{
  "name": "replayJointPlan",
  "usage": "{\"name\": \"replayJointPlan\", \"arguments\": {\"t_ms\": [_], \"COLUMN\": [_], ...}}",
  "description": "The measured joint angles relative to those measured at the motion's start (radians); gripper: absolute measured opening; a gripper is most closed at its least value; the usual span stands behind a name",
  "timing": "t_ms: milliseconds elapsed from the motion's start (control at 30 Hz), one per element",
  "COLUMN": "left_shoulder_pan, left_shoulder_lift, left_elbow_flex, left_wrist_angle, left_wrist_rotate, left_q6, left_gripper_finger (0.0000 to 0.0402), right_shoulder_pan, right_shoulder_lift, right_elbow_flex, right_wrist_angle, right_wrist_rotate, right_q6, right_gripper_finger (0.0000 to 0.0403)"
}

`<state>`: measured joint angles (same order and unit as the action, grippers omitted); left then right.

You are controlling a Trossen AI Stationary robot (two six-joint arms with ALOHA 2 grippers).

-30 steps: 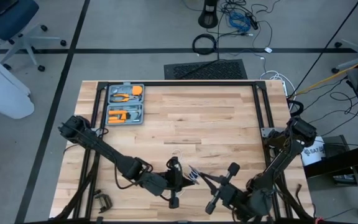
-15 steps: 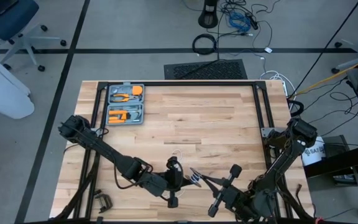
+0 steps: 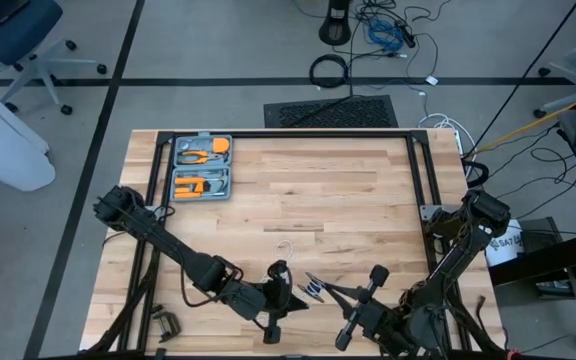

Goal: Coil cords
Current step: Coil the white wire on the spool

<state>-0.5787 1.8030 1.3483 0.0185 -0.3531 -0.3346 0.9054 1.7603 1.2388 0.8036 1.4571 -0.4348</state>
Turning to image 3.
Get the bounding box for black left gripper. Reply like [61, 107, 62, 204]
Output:
[220, 258, 311, 346]

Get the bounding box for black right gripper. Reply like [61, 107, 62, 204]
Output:
[305, 264, 415, 351]

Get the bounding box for silver metal tool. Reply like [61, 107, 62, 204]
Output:
[202, 169, 230, 198]

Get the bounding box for grey open tool case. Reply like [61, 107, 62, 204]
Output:
[169, 132, 234, 203]

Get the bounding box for orange pliers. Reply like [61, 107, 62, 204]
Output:
[176, 150, 230, 166]

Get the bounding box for black floor mat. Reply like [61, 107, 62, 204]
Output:
[263, 94, 400, 130]

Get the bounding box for black beam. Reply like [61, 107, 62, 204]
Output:
[487, 224, 576, 287]

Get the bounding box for black stand base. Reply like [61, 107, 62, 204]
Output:
[318, 0, 354, 47]

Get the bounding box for black rig strut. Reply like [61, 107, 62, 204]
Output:
[465, 0, 576, 154]

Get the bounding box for large white cylinder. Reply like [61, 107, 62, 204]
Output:
[0, 69, 58, 193]

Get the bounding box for blue office chair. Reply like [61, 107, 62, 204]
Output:
[0, 0, 109, 117]

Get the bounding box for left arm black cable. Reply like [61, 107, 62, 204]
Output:
[180, 259, 245, 309]

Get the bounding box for orange screwdriver handle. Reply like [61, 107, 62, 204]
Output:
[173, 185, 205, 201]

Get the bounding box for white floor cable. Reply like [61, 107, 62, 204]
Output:
[416, 112, 478, 181]

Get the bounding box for coiled black floor cable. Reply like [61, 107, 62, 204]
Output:
[309, 53, 350, 90]

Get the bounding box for yellow floor cable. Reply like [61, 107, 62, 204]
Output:
[461, 84, 576, 159]

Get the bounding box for thin black floor cables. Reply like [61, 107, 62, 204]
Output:
[487, 122, 576, 209]

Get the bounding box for black floor cable tangle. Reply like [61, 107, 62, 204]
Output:
[350, 0, 455, 81]

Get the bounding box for blue floor cable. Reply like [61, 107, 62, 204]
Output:
[366, 18, 406, 53]

